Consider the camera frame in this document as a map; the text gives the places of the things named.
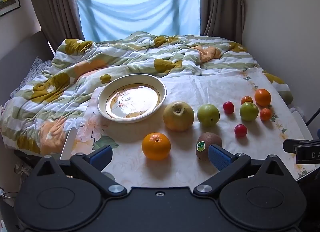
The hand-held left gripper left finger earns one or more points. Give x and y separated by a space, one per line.
101 156

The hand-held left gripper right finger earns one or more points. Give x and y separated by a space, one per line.
220 157

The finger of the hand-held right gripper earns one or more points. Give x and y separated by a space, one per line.
290 145

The brown kiwi with green sticker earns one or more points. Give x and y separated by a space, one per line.
206 145

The red cherry tomato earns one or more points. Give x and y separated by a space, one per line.
240 130
228 107

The small tangerine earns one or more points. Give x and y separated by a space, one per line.
246 99
265 114

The large orange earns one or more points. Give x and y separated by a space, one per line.
156 146

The large yellow pear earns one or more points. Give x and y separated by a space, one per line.
178 116

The cream plate with yellow print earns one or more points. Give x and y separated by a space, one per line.
132 98

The white board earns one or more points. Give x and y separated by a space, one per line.
67 143

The large green apple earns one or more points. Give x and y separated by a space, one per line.
208 114

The small green apple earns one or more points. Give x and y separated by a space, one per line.
249 111

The medium orange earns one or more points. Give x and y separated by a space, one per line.
262 97

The floral striped blanket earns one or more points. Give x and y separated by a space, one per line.
62 84

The speckled bed sheet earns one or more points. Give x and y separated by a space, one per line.
35 68

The grey headboard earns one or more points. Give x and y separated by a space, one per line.
20 57

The light blue window cloth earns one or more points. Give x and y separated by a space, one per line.
140 12

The brown curtain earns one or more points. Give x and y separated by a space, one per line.
221 4
56 7

